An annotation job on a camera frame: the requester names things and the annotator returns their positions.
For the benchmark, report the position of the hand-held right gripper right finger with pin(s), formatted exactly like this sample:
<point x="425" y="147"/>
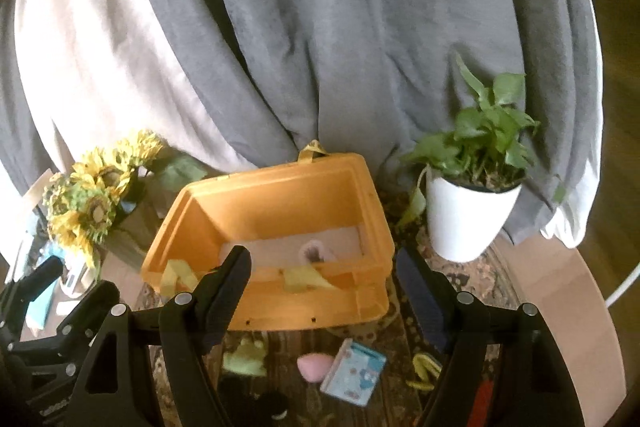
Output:
<point x="420" y="302"/>

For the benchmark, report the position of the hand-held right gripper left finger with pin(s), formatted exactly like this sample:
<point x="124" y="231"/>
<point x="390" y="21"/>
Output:
<point x="231" y="292"/>

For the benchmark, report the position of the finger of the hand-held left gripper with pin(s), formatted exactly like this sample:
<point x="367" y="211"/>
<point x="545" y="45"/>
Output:
<point x="92" y="299"/>
<point x="37" y="274"/>

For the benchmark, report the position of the green frog plush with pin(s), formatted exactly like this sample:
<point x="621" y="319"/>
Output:
<point x="245" y="357"/>

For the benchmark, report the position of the yellow-green ribbon toy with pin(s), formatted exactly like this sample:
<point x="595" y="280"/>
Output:
<point x="425" y="372"/>

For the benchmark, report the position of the blue tissue packet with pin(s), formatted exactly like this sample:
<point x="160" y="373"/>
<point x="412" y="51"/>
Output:
<point x="350" y="374"/>

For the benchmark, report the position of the orange storage box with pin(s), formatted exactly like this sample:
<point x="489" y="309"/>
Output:
<point x="280" y="202"/>

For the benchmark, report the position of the pink egg sponge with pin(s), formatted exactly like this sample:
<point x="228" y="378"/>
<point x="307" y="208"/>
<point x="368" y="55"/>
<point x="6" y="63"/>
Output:
<point x="312" y="367"/>

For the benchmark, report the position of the black soft toy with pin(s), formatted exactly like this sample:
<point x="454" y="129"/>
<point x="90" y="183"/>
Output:
<point x="272" y="404"/>

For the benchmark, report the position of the blue cloth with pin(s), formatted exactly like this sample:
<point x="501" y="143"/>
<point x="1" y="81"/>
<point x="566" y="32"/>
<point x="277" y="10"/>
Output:
<point x="42" y="309"/>

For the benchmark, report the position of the patterned rug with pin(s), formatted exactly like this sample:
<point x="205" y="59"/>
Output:
<point x="380" y="342"/>

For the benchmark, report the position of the grey flower vase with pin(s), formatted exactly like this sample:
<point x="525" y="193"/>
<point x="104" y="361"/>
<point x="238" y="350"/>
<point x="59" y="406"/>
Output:
<point x="127" y="242"/>

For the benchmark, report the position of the cardboard strip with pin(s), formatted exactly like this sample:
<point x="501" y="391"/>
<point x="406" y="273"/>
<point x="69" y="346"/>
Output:
<point x="39" y="193"/>

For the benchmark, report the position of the artificial sunflower bouquet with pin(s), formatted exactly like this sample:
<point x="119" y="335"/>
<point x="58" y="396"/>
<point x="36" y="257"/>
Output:
<point x="95" y="207"/>

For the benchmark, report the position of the white plant pot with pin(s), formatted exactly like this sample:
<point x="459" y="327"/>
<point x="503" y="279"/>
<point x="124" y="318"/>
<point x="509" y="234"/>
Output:
<point x="465" y="222"/>

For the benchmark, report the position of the white fuzzy plush toy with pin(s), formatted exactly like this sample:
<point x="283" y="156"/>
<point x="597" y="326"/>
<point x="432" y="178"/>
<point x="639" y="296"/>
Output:
<point x="315" y="252"/>

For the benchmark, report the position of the green pothos plant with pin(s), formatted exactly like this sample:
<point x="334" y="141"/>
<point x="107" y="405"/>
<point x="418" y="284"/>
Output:
<point x="480" y="127"/>

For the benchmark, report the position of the white tube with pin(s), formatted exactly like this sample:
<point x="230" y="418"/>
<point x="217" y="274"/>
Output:
<point x="625" y="287"/>

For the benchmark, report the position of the white sheer curtain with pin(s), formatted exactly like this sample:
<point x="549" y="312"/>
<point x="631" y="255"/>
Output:
<point x="592" y="167"/>

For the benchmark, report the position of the pale beige curtain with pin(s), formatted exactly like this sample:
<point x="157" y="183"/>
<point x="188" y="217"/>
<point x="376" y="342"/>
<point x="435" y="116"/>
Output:
<point x="100" y="57"/>

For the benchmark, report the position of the grey curtain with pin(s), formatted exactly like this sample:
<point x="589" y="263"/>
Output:
<point x="325" y="32"/>

